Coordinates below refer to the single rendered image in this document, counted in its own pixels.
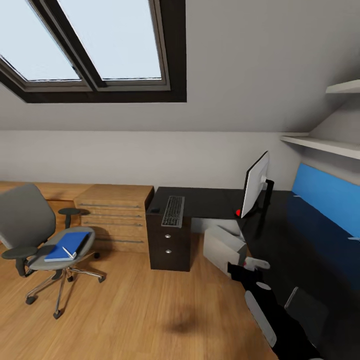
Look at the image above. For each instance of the folder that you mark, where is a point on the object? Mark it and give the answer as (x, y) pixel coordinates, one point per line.
(70, 244)

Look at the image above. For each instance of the keyboard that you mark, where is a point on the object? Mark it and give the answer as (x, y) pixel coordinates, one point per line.
(173, 216)

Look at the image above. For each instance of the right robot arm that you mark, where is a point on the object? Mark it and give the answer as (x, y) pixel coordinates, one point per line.
(284, 334)

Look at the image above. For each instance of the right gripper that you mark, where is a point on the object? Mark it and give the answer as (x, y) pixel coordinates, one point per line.
(239, 273)

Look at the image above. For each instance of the swivel chair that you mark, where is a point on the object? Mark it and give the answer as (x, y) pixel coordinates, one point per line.
(26, 223)

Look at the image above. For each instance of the notebook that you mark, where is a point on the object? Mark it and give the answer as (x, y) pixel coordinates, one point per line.
(309, 312)

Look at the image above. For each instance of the monitor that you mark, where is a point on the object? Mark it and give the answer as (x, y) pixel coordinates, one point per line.
(254, 181)

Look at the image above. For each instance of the room divider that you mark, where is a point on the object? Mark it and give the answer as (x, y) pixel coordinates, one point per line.
(336, 198)

